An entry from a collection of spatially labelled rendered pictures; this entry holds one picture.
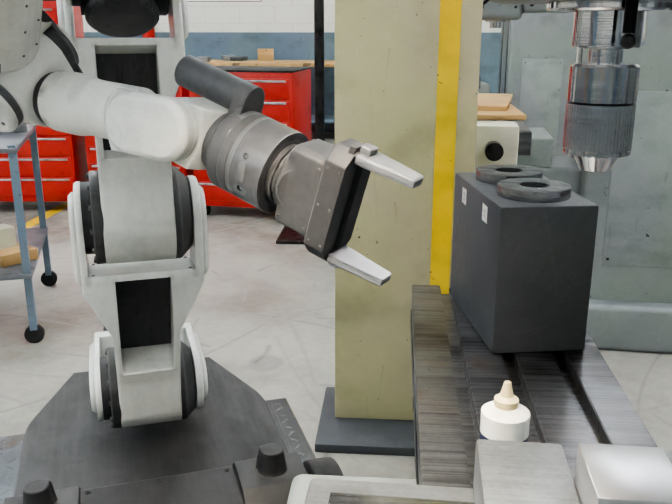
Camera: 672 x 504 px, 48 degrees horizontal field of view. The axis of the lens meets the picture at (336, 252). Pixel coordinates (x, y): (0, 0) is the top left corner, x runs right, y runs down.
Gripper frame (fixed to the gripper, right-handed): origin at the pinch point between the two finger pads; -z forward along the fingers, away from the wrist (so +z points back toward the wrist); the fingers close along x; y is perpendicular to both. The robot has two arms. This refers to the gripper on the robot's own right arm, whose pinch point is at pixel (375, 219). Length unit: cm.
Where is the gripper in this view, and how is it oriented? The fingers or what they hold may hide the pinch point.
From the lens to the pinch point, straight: 72.8
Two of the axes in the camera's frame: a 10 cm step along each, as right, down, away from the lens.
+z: -8.1, -4.4, 3.8
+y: 5.3, -2.8, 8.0
